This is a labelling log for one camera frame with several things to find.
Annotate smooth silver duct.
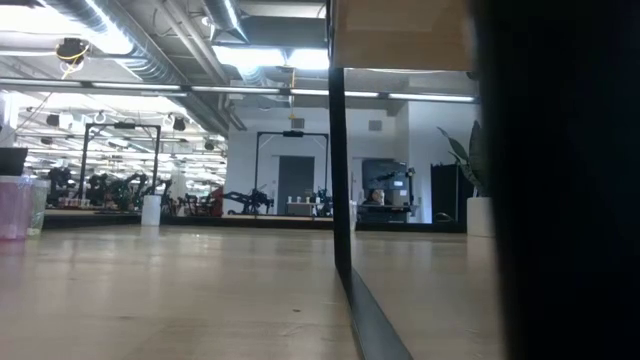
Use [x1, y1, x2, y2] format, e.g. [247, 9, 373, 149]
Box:
[202, 0, 249, 44]

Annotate black cabinet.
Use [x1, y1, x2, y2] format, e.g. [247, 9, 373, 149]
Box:
[430, 162, 474, 225]

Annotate clear medicine bottle white cap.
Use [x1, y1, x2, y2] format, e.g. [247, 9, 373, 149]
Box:
[141, 194, 162, 227]

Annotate green artificial plant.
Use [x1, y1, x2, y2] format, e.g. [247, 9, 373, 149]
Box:
[436, 119, 494, 199]

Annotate red object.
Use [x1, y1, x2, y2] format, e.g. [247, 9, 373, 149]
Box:
[207, 184, 225, 217]

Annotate black angled panel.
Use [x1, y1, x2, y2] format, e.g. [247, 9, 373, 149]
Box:
[0, 147, 29, 177]

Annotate black gantry frame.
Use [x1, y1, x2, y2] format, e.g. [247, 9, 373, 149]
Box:
[79, 122, 162, 201]
[254, 129, 331, 217]

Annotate black ceiling device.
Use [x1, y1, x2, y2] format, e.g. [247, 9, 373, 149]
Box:
[54, 37, 92, 65]

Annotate black aluminium table frame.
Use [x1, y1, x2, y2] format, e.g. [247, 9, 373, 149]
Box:
[42, 211, 469, 234]

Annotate white plant pot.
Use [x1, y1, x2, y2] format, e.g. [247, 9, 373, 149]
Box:
[465, 196, 496, 239]

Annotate yellow medicine bottle white cap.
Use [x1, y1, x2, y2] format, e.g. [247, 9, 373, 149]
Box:
[27, 178, 52, 237]

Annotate grey door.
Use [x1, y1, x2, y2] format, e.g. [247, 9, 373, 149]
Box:
[277, 155, 316, 204]

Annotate long ceiling light bar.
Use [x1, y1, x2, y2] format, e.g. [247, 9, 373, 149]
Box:
[0, 75, 476, 104]

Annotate pink medicine bottle white cap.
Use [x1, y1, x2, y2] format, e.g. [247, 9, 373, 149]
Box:
[0, 174, 32, 241]

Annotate grey cabinet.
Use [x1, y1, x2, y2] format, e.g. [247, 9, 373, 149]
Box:
[360, 158, 417, 224]

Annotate ribbed silver duct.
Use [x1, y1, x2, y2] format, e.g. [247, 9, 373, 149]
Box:
[44, 0, 249, 134]

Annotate black blurred post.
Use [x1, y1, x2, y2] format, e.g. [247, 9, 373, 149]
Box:
[469, 0, 640, 360]

